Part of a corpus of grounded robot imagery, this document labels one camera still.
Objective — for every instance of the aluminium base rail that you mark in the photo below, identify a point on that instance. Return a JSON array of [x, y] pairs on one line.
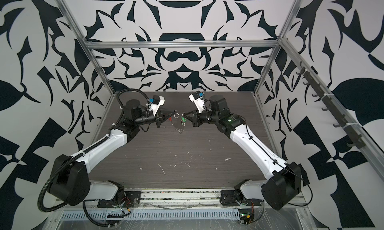
[[180, 205]]

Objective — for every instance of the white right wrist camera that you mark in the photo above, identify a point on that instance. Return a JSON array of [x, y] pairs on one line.
[[199, 100]]

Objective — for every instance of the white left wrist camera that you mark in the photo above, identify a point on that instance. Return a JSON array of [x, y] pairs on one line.
[[155, 103]]

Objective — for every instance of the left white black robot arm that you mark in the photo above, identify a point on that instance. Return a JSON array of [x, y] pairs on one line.
[[69, 180]]

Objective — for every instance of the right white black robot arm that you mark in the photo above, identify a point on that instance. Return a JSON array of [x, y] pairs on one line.
[[282, 180]]

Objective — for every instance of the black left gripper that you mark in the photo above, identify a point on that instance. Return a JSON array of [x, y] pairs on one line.
[[159, 117]]

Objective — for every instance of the black wall hook rail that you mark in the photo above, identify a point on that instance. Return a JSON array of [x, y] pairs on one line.
[[333, 106]]

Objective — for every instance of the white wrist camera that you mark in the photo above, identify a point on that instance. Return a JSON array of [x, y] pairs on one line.
[[199, 100], [155, 103]]

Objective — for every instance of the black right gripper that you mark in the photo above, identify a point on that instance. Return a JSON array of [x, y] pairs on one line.
[[196, 119]]

